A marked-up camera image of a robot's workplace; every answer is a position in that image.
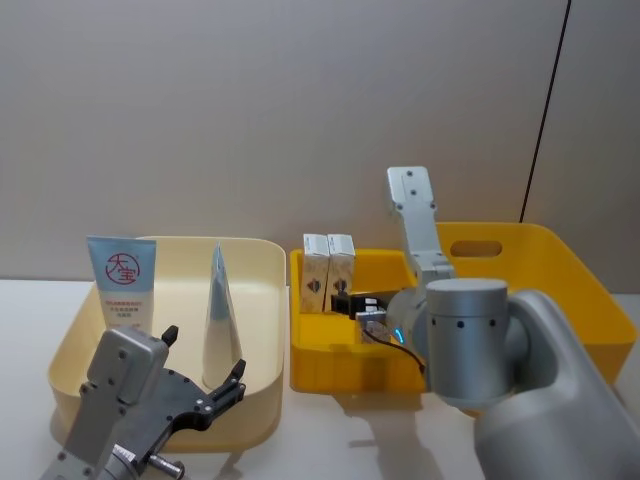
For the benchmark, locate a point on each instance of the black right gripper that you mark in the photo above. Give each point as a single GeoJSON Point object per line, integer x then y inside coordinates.
{"type": "Point", "coordinates": [370, 304]}

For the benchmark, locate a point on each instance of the silver white tube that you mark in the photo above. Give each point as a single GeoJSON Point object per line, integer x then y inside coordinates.
{"type": "Point", "coordinates": [220, 325]}

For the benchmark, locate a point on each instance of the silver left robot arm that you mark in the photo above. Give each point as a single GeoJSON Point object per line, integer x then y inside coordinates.
{"type": "Point", "coordinates": [117, 360]}

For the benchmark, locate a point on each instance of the small beige printed carton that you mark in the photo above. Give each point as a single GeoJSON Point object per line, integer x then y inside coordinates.
{"type": "Point", "coordinates": [314, 270]}
{"type": "Point", "coordinates": [341, 262]}

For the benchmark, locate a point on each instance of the cream plastic bin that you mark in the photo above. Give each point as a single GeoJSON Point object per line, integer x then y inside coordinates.
{"type": "Point", "coordinates": [260, 300]}

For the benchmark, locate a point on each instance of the pale blue cream tube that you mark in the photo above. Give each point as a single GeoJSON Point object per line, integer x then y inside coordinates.
{"type": "Point", "coordinates": [120, 300]}

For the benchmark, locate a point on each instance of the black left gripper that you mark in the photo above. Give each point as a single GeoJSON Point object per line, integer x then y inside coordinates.
{"type": "Point", "coordinates": [170, 395]}

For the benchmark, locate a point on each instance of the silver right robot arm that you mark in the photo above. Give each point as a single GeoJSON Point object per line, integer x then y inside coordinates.
{"type": "Point", "coordinates": [467, 340]}

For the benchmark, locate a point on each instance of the small yellow plastic crate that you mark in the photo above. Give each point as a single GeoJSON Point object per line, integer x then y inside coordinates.
{"type": "Point", "coordinates": [350, 370]}

